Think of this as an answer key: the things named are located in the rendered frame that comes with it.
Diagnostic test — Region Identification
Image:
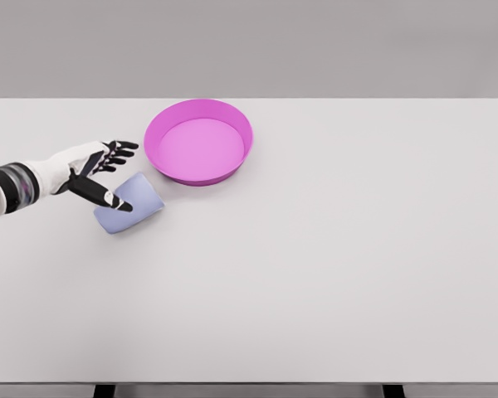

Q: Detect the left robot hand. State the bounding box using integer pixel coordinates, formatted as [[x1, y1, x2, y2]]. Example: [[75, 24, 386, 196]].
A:
[[51, 139, 140, 213]]

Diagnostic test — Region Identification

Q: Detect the pale blue cup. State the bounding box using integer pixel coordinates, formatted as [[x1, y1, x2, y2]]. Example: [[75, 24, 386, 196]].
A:
[[92, 172, 166, 236]]

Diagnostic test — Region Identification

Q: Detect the pink plate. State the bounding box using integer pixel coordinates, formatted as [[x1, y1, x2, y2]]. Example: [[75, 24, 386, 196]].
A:
[[143, 98, 255, 187]]

